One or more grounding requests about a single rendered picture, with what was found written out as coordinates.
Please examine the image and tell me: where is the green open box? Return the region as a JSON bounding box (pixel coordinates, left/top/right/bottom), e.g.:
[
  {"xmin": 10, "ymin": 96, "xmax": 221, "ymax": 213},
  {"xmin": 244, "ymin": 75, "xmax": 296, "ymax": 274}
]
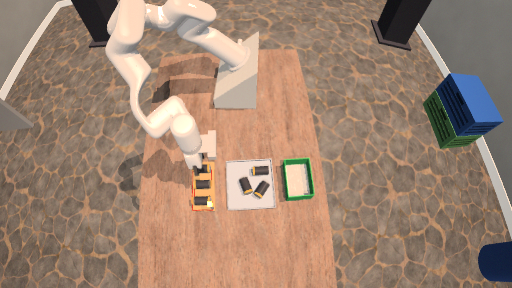
[{"xmin": 282, "ymin": 158, "xmax": 315, "ymax": 201}]

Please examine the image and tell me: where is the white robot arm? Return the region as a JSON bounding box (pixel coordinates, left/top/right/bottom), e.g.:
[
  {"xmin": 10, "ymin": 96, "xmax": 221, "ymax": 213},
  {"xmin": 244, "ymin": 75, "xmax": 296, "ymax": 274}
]
[{"xmin": 105, "ymin": 0, "xmax": 250, "ymax": 160}]

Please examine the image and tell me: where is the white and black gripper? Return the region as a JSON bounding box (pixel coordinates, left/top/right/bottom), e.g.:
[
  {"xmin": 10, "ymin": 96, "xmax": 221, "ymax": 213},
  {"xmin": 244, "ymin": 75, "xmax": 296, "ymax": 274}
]
[{"xmin": 184, "ymin": 153, "xmax": 204, "ymax": 176}]

